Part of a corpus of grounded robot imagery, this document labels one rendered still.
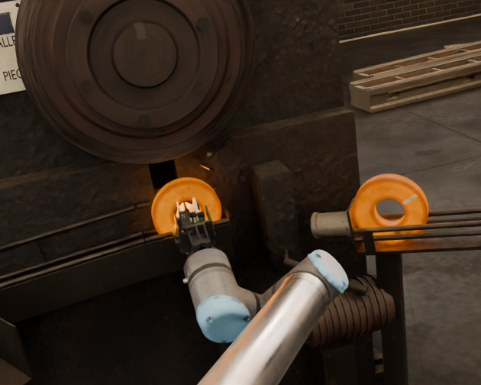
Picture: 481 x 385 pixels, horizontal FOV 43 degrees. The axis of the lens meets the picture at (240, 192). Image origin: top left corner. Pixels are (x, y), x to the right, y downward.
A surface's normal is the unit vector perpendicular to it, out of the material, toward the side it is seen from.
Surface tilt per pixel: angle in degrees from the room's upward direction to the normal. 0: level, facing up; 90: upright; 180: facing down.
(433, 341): 0
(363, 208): 90
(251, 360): 30
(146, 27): 90
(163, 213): 90
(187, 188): 90
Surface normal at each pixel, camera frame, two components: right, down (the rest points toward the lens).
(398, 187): -0.36, 0.40
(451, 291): -0.14, -0.92
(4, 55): 0.24, 0.33
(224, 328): 0.20, 0.56
